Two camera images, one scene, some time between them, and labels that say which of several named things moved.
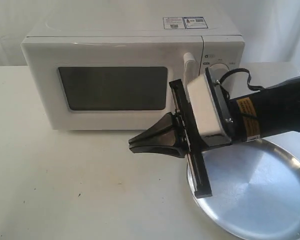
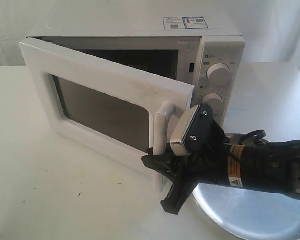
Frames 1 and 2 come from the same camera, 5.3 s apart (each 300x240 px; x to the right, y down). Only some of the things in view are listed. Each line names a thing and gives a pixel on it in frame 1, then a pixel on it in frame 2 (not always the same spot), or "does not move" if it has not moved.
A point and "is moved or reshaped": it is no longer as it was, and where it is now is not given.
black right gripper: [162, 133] → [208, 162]
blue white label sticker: [194, 22] does not move
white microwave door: [119, 83] is moved or reshaped
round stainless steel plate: [260, 191] does not move
